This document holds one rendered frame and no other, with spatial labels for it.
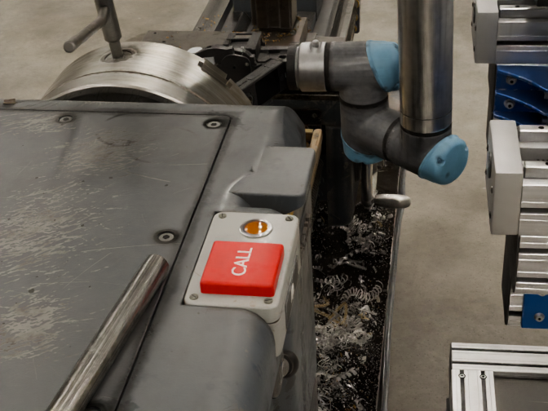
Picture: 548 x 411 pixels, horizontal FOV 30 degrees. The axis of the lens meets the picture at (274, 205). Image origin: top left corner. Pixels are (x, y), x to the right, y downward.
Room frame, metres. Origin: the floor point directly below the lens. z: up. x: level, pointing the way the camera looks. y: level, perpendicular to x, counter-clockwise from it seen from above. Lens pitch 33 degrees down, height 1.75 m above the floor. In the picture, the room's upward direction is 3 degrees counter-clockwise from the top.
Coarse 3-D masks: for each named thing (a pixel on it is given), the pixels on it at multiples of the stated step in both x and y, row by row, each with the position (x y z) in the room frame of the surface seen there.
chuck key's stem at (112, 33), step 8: (96, 0) 1.16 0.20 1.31; (104, 0) 1.16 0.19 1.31; (112, 0) 1.16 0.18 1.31; (96, 8) 1.16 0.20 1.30; (112, 8) 1.16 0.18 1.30; (112, 16) 1.16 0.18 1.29; (112, 24) 1.16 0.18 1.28; (104, 32) 1.16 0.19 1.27; (112, 32) 1.16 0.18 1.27; (120, 32) 1.16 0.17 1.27; (104, 40) 1.16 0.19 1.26; (112, 40) 1.16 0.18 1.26; (112, 48) 1.16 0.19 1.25; (120, 48) 1.16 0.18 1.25; (120, 56) 1.16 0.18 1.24
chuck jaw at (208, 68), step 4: (208, 60) 1.23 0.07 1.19; (204, 64) 1.19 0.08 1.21; (208, 64) 1.22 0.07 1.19; (212, 64) 1.23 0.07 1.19; (204, 68) 1.18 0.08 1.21; (208, 68) 1.19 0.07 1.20; (212, 68) 1.22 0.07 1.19; (216, 68) 1.22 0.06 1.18; (204, 72) 1.17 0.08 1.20; (208, 72) 1.18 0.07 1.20; (212, 72) 1.18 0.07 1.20; (216, 72) 1.22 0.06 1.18; (220, 72) 1.22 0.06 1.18; (212, 76) 1.18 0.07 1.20; (216, 76) 1.18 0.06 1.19; (220, 76) 1.19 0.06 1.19; (224, 76) 1.22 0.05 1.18; (216, 80) 1.17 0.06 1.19; (220, 80) 1.18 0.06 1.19; (224, 80) 1.18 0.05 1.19; (224, 84) 1.17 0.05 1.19
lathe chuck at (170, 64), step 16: (128, 48) 1.19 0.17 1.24; (144, 48) 1.18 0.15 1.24; (160, 48) 1.19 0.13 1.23; (176, 48) 1.19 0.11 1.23; (80, 64) 1.18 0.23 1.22; (96, 64) 1.15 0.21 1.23; (112, 64) 1.14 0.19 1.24; (128, 64) 1.14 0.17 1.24; (144, 64) 1.14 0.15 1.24; (160, 64) 1.14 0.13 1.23; (176, 64) 1.15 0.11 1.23; (192, 64) 1.17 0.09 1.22; (64, 80) 1.15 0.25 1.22; (176, 80) 1.12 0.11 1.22; (192, 80) 1.13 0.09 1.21; (208, 80) 1.15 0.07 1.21; (208, 96) 1.11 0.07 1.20; (224, 96) 1.14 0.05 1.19; (240, 96) 1.17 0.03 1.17
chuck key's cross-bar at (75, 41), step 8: (104, 8) 1.15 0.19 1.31; (104, 16) 1.12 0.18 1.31; (88, 24) 1.05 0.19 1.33; (96, 24) 1.07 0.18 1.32; (104, 24) 1.11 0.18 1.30; (80, 32) 1.00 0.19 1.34; (88, 32) 1.01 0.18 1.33; (96, 32) 1.06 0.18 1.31; (72, 40) 0.94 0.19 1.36; (80, 40) 0.96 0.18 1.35; (64, 48) 0.93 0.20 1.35; (72, 48) 0.93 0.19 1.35
